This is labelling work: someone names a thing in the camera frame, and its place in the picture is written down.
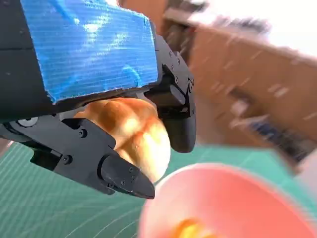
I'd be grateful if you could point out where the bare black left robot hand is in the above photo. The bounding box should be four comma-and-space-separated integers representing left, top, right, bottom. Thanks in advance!
0, 0, 198, 200

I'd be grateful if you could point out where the round toy bread bun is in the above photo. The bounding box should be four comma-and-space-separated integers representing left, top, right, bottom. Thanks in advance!
74, 97, 171, 184

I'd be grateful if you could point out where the rectangular toy bread loaf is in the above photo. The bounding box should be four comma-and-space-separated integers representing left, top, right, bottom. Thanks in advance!
177, 218, 223, 238

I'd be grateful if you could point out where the brown cardboard box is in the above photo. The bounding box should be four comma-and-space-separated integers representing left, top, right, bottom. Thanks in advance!
118, 0, 317, 172

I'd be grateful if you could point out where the green cutting mat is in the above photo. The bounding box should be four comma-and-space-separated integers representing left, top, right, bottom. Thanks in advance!
0, 141, 317, 238

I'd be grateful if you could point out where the pink bowl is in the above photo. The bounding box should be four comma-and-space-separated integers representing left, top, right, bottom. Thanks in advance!
137, 163, 317, 238

